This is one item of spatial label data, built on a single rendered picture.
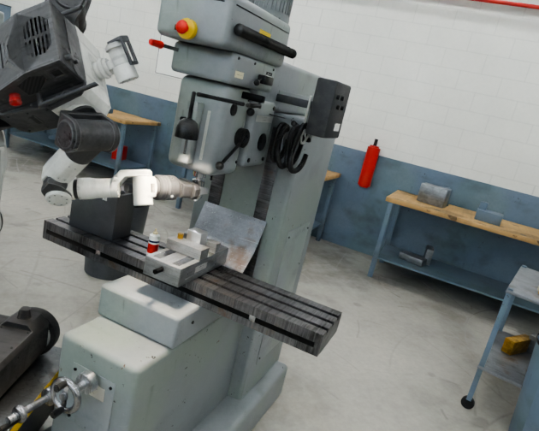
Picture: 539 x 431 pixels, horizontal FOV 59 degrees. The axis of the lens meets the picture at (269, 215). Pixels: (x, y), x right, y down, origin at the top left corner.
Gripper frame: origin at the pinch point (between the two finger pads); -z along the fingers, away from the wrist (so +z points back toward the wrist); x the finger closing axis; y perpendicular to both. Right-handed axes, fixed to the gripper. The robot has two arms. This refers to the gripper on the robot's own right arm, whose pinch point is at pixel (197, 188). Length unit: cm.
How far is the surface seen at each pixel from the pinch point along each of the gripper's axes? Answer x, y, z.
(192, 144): -6.1, -17.4, 10.9
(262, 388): -7, 103, -61
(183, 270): -17.5, 24.2, 13.1
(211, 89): -6.6, -36.5, 7.6
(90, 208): 37.7, 20.3, 21.0
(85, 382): -17, 60, 43
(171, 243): -1.9, 20.6, 8.3
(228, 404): -8, 103, -37
